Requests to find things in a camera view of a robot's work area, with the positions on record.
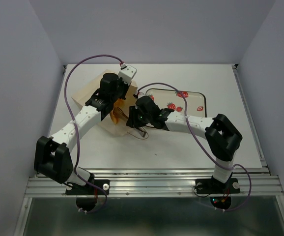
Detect strawberry print tray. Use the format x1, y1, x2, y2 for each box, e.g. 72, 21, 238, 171
146, 88, 207, 118

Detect fake croissant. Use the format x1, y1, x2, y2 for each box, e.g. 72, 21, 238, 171
110, 99, 128, 125

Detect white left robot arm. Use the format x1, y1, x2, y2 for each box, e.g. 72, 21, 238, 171
34, 68, 136, 194

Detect purple cable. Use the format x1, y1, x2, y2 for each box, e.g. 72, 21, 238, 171
65, 53, 123, 214
133, 82, 252, 212

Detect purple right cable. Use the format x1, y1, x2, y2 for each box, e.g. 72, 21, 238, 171
133, 82, 252, 212

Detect aluminium table edge rail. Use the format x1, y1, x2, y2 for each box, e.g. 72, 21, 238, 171
231, 64, 270, 173

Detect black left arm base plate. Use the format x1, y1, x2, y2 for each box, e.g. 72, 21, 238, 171
65, 179, 110, 196

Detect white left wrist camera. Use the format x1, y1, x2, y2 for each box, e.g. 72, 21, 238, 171
118, 63, 137, 85

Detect aluminium front frame rails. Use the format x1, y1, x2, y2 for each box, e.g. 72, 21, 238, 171
25, 167, 284, 198

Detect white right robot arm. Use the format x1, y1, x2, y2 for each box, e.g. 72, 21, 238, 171
126, 96, 243, 192

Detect metal tongs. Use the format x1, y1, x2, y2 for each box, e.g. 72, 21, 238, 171
119, 110, 149, 140

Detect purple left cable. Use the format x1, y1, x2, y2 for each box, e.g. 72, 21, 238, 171
65, 53, 123, 214

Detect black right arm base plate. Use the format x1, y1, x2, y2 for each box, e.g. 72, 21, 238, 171
195, 178, 241, 195

